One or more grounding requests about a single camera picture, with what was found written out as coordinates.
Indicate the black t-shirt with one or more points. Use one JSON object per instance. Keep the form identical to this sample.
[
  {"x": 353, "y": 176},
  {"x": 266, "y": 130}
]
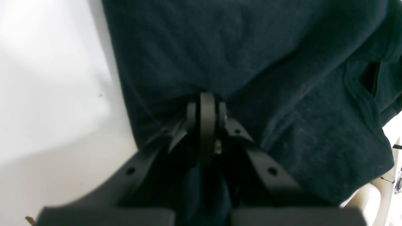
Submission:
[{"x": 312, "y": 82}]

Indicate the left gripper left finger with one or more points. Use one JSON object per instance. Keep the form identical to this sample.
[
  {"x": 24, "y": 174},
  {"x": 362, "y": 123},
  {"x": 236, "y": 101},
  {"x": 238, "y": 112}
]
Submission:
[{"x": 146, "y": 191}]

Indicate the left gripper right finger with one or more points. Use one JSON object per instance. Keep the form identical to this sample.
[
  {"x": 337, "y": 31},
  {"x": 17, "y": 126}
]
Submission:
[{"x": 262, "y": 193}]

